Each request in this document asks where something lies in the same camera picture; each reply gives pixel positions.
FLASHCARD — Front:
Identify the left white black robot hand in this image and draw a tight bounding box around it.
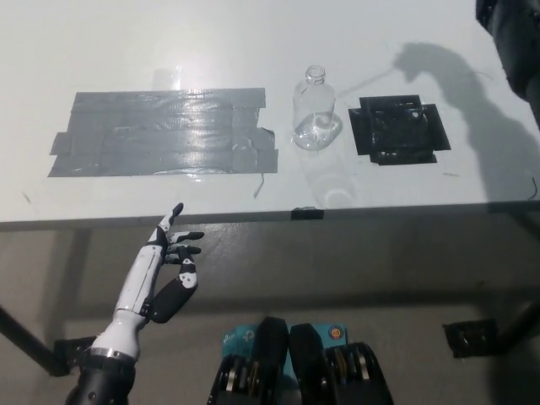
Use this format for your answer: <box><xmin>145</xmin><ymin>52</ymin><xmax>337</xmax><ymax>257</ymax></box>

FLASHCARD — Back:
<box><xmin>89</xmin><ymin>202</ymin><xmax>205</xmax><ymax>359</ymax></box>

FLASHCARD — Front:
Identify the left black robot body block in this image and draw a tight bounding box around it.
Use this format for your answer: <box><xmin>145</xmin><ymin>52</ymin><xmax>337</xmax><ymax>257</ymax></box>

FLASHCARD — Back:
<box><xmin>207</xmin><ymin>316</ymin><xmax>291</xmax><ymax>405</ymax></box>

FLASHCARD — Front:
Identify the black robot body block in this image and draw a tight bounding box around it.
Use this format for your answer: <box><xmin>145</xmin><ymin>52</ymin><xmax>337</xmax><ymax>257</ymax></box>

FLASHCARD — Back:
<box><xmin>289</xmin><ymin>322</ymin><xmax>390</xmax><ymax>405</ymax></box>
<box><xmin>207</xmin><ymin>316</ymin><xmax>291</xmax><ymax>405</ymax></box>

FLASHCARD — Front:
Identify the right black robot body block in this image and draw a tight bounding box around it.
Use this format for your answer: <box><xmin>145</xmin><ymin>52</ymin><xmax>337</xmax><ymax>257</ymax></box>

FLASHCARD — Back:
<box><xmin>289</xmin><ymin>322</ymin><xmax>390</xmax><ymax>405</ymax></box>

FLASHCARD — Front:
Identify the clear plastic bottle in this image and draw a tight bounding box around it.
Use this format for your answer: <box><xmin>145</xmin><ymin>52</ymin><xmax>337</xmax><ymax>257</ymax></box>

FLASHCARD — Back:
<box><xmin>290</xmin><ymin>64</ymin><xmax>344</xmax><ymax>151</ymax></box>

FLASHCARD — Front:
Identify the teal cardboard box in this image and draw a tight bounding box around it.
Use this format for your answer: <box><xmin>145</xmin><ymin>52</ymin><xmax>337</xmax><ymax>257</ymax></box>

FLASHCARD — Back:
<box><xmin>221</xmin><ymin>322</ymin><xmax>350</xmax><ymax>383</ymax></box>

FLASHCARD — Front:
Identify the black diagonal table leg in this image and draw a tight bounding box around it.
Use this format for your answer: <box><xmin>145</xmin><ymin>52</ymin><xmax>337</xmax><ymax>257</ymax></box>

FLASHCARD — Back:
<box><xmin>0</xmin><ymin>303</ymin><xmax>71</xmax><ymax>377</ymax></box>
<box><xmin>497</xmin><ymin>293</ymin><xmax>540</xmax><ymax>352</ymax></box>

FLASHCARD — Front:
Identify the black tape square patch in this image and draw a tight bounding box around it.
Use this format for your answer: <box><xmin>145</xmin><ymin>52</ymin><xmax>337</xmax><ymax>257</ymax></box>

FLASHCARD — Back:
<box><xmin>348</xmin><ymin>94</ymin><xmax>451</xmax><ymax>165</ymax></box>

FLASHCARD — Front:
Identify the grey duct tape patch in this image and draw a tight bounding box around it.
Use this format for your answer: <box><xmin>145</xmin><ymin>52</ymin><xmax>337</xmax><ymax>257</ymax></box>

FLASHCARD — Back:
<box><xmin>46</xmin><ymin>87</ymin><xmax>279</xmax><ymax>179</ymax></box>

